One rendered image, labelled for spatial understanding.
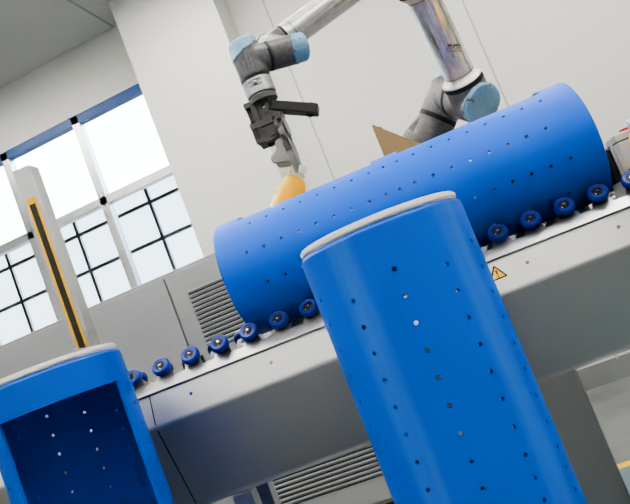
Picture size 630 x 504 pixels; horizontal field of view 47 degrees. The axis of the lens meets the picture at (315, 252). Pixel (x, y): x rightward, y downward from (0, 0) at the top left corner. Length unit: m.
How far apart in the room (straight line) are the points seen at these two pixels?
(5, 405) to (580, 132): 1.26
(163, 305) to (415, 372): 2.64
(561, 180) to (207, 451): 0.99
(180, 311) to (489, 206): 2.24
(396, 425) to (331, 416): 0.56
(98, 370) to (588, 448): 1.30
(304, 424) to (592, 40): 3.50
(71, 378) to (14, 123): 4.42
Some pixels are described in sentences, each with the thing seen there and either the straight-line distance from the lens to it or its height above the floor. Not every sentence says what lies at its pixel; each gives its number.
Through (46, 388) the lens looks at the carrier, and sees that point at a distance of 1.44.
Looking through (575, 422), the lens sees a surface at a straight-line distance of 2.12.
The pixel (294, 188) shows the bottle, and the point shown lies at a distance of 1.74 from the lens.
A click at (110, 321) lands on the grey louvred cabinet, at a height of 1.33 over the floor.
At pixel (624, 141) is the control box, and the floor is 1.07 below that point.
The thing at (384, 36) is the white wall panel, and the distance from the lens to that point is 4.78.
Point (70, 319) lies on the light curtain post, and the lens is 2.29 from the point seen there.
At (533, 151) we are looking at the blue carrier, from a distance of 1.62.
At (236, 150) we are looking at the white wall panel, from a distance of 4.56.
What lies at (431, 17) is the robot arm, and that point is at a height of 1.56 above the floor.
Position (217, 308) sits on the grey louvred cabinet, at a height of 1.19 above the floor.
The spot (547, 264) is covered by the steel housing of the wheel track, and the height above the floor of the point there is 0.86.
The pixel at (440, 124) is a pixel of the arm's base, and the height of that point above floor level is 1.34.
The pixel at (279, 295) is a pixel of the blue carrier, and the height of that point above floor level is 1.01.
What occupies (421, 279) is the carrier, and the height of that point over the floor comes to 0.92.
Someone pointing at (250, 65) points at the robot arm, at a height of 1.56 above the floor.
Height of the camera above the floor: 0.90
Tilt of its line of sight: 6 degrees up
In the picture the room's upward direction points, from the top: 21 degrees counter-clockwise
